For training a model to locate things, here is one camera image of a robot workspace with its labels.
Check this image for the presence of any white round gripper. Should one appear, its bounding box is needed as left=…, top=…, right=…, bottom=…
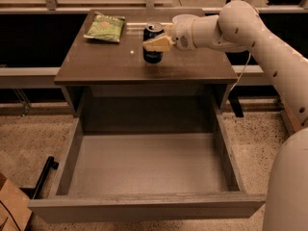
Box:
left=142, top=18, right=196, bottom=52

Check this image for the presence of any dark blue pepsi can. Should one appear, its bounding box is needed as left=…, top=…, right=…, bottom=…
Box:
left=143, top=22, right=164, bottom=64

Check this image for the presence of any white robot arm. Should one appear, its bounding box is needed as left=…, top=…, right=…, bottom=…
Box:
left=142, top=0, right=308, bottom=231

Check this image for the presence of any grey cabinet counter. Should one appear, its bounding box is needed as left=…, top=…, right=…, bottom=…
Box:
left=55, top=8, right=237, bottom=87

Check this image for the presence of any open grey top drawer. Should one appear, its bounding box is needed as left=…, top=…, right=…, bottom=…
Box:
left=29, top=89, right=266, bottom=223

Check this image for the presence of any white ceramic bowl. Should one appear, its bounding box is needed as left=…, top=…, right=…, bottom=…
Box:
left=172, top=14, right=199, bottom=24

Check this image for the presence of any green chip bag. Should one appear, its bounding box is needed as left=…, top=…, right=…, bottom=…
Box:
left=84, top=12, right=125, bottom=43

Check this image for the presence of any black metal floor bar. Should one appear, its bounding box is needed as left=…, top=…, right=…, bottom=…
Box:
left=21, top=156, right=59, bottom=199

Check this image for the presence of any brown cardboard box left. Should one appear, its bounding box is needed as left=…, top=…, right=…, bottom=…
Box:
left=0, top=172, right=32, bottom=231

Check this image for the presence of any white hanging cable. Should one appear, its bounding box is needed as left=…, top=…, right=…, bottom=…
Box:
left=229, top=51, right=252, bottom=93

